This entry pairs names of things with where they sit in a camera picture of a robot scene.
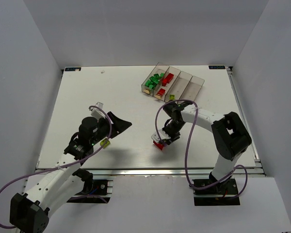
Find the lime yellow brick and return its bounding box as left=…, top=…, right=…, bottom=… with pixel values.
left=100, top=138, right=110, bottom=149

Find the small lime piece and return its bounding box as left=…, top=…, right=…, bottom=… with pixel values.
left=169, top=94, right=175, bottom=100

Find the red brick with green top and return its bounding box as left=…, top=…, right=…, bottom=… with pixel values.
left=157, top=88, right=166, bottom=97

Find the green long brick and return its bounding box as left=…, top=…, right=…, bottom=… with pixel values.
left=150, top=74, right=161, bottom=83

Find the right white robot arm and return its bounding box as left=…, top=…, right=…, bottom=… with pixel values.
left=151, top=99, right=252, bottom=184

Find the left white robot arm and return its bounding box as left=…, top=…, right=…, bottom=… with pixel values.
left=9, top=112, right=132, bottom=233

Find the clear four-bin organizer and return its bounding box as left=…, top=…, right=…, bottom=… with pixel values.
left=138, top=62, right=205, bottom=112

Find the left corner logo sticker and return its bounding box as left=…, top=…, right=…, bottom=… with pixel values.
left=64, top=67, right=81, bottom=72

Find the corner logo sticker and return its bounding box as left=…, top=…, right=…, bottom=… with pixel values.
left=64, top=67, right=81, bottom=72
left=208, top=65, right=226, bottom=70

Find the right corner logo sticker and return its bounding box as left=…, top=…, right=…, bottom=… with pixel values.
left=208, top=65, right=226, bottom=70

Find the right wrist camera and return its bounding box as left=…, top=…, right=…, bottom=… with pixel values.
left=151, top=129, right=170, bottom=144

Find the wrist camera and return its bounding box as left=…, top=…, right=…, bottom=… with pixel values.
left=89, top=102, right=105, bottom=120
left=151, top=129, right=170, bottom=144

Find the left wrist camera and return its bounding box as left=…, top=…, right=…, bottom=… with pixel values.
left=89, top=102, right=105, bottom=120

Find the aluminium front rail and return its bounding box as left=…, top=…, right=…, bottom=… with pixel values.
left=35, top=167, right=266, bottom=177

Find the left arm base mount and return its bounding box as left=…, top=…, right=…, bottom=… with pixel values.
left=67, top=169, right=113, bottom=204

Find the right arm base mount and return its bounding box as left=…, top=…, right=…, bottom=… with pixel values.
left=193, top=179, right=240, bottom=206

